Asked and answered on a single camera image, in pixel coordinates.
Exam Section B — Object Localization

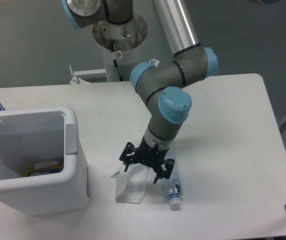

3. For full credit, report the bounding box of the white trash can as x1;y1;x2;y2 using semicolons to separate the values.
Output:
0;106;89;215

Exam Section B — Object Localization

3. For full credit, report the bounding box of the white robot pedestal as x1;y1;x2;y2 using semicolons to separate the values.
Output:
68;13;159;85

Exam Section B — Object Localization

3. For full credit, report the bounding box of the black cable on pedestal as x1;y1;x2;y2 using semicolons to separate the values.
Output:
109;38;124;82

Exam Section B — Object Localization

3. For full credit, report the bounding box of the clear plastic bottle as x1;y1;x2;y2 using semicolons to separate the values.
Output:
162;144;183;211

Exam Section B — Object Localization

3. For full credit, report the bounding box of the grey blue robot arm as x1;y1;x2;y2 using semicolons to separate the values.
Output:
62;0;219;180

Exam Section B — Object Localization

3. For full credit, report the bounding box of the trash inside can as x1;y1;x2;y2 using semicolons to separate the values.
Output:
22;158;64;177

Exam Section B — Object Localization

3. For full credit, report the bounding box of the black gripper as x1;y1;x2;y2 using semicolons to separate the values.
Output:
119;138;175;184

